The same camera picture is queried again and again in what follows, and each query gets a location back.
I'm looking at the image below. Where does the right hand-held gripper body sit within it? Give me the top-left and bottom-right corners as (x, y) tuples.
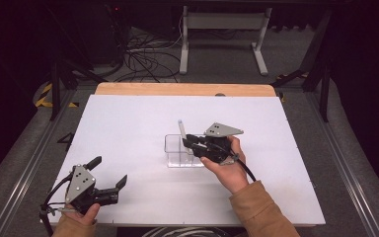
(192, 121), (245, 166)

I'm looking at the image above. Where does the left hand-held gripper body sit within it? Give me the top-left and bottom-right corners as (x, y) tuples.
(64, 164), (119, 215)

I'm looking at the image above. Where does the clear plastic divided organizer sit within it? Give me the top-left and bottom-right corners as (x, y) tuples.
(163, 132), (207, 169)

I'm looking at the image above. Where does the white pen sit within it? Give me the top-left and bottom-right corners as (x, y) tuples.
(177, 118), (189, 141)

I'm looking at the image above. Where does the person's left hand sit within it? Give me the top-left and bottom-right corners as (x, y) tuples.
(62, 202), (102, 229)

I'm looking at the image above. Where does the person's right hand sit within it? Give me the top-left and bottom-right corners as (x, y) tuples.
(199, 135), (250, 195)

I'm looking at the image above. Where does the wooden table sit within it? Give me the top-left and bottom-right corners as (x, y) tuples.
(94, 82), (277, 98)

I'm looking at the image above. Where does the white board sheet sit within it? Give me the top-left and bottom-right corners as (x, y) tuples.
(43, 94), (326, 228)

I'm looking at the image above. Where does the yellow black hazard tape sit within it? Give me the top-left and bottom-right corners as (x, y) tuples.
(34, 82), (80, 109)

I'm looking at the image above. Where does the black metal stand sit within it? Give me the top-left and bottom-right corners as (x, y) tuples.
(48, 57), (111, 122)
(270, 9), (333, 123)

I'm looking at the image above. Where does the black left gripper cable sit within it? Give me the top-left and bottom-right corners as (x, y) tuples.
(38, 172), (75, 218)

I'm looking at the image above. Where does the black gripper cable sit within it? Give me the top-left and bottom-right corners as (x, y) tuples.
(38, 172), (75, 218)
(225, 144), (258, 183)

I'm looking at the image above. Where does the black triangular bracket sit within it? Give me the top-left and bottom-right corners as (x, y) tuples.
(56, 131), (76, 153)

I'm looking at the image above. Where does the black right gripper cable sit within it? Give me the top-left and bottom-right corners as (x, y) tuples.
(225, 144), (258, 183)

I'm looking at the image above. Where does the aluminium floor rail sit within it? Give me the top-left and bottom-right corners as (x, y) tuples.
(0, 89), (78, 237)
(303, 91), (379, 237)

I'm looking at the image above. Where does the tangle of floor cables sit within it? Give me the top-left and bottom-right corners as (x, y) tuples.
(113, 28), (183, 84)

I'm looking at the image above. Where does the white metal table frame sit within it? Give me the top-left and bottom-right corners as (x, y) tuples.
(179, 5), (273, 77)

